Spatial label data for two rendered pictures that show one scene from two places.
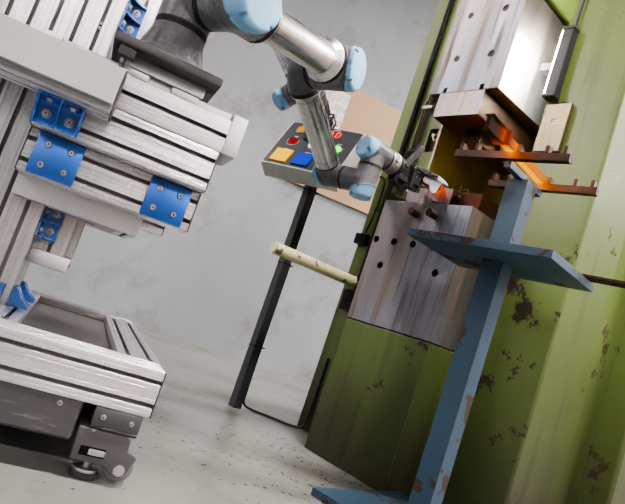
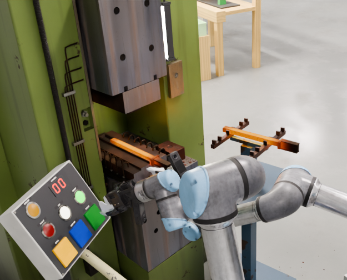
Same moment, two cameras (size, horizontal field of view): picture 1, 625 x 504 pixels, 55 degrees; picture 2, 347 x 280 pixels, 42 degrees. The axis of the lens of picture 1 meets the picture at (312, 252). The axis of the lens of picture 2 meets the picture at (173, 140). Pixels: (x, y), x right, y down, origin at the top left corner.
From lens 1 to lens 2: 2.98 m
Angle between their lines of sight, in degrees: 95
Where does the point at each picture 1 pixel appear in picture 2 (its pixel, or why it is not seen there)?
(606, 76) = (189, 35)
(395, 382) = (193, 263)
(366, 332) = (166, 264)
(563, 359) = not seen: hidden behind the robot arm
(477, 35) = (132, 31)
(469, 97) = (149, 88)
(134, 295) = not seen: outside the picture
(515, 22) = (160, 18)
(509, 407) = not seen: hidden behind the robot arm
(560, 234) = (195, 135)
